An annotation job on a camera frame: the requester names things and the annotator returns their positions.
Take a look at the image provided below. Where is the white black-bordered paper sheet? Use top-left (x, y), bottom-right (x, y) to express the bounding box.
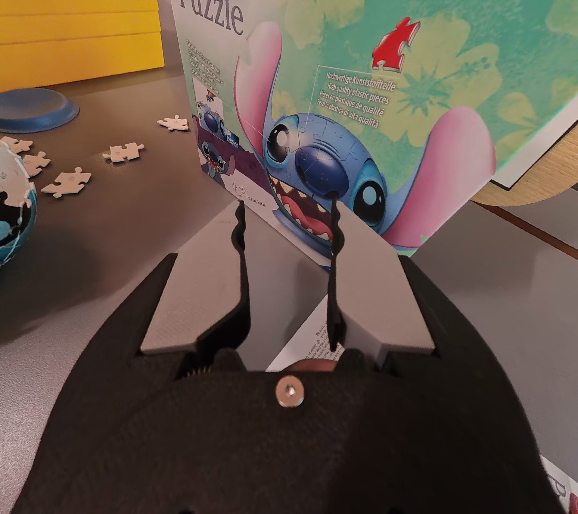
top-left (490, 104), bottom-right (578, 192)

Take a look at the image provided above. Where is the partly built blue puzzle ball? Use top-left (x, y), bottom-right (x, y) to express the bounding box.
top-left (0, 141), bottom-right (38, 269)

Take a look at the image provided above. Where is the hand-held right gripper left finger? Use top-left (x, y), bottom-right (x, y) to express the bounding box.
top-left (139, 199), bottom-right (252, 354)

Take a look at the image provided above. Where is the blue round ball stand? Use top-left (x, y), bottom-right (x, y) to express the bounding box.
top-left (0, 88), bottom-right (80, 133)

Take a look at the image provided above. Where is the round wooden board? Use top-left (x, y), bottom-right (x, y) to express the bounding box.
top-left (470, 123), bottom-right (578, 208)

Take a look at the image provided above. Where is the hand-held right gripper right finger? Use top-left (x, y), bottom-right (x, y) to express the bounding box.
top-left (328, 197), bottom-right (437, 356)

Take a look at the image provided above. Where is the green printed puzzle box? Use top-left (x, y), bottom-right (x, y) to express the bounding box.
top-left (158, 0), bottom-right (578, 271)

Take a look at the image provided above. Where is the white printed leaflet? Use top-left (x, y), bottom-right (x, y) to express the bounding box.
top-left (266, 292), bottom-right (578, 514)

